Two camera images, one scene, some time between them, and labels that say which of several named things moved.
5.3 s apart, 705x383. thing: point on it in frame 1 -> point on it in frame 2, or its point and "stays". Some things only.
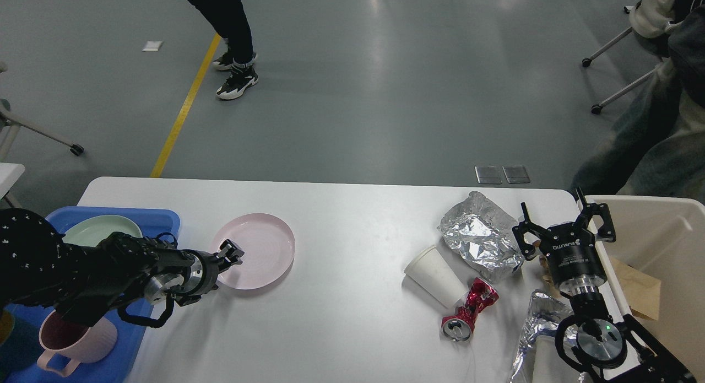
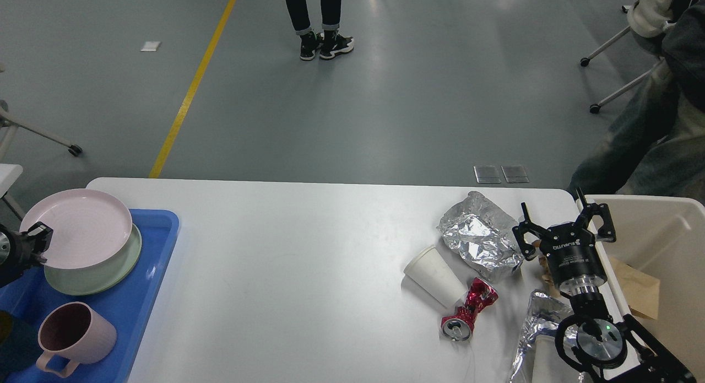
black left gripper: x=205 y=268 -> x=19 y=253
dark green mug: x=20 y=344 stays
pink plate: x=269 y=246 -> x=88 y=226
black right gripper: x=570 y=249 stays
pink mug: x=59 y=336 stays
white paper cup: x=432 y=269 stays
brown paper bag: x=642 y=290 stays
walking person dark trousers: x=223 y=9 -> x=329 y=41
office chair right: x=653 y=15 stays
